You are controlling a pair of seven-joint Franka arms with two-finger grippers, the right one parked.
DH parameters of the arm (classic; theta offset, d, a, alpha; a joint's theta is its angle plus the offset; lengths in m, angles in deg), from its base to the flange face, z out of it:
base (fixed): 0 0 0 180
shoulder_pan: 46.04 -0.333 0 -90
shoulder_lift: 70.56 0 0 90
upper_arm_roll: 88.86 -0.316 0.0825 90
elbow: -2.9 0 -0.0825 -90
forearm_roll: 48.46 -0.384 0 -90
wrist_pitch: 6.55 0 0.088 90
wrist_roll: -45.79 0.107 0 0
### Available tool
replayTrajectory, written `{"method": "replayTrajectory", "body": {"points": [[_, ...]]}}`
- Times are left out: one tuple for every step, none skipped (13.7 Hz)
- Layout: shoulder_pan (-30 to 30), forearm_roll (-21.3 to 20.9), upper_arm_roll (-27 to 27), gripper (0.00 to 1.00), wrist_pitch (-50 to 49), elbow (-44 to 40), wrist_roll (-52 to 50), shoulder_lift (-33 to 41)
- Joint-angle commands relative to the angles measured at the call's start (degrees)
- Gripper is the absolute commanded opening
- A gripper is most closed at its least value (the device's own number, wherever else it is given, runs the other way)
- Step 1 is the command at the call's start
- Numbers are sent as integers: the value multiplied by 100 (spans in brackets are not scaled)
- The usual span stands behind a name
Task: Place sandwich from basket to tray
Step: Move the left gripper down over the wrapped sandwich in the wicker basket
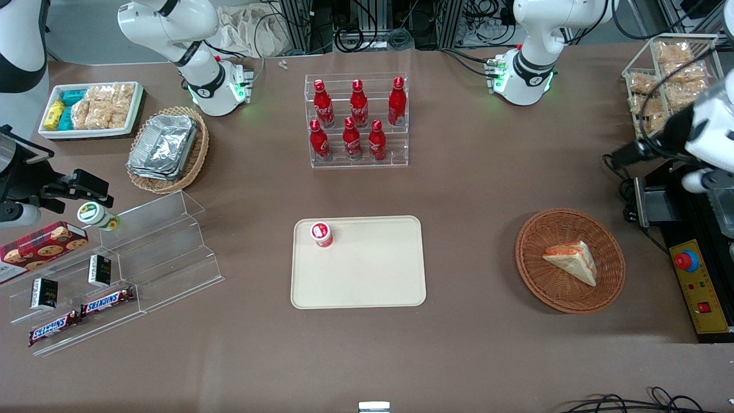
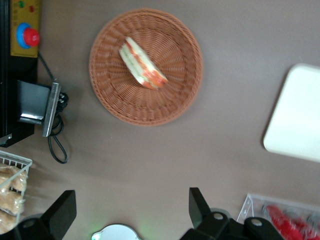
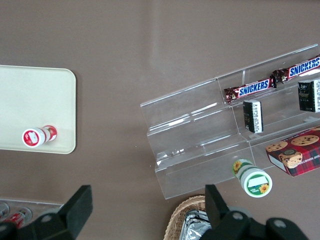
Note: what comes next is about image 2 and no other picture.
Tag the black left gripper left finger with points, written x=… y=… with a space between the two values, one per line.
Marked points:
x=62 y=212

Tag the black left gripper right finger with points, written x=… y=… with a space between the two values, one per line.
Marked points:
x=200 y=212

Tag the triangle sandwich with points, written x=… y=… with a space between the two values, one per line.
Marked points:
x=140 y=63

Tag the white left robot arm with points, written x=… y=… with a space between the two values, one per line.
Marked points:
x=117 y=232

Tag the round brown wicker basket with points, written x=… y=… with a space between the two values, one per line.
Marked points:
x=120 y=100

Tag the cream plastic tray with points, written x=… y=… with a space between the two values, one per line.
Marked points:
x=297 y=112

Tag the clear acrylic bottle rack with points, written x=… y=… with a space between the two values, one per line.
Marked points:
x=250 y=205

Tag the wrapped brown snack pack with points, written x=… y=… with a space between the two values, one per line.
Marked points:
x=12 y=175
x=6 y=221
x=11 y=200

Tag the red cola bottle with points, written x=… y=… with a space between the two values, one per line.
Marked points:
x=311 y=228
x=282 y=220

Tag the red emergency stop button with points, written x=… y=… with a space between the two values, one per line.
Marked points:
x=31 y=37

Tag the yellow control panel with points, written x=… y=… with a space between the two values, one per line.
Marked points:
x=25 y=10

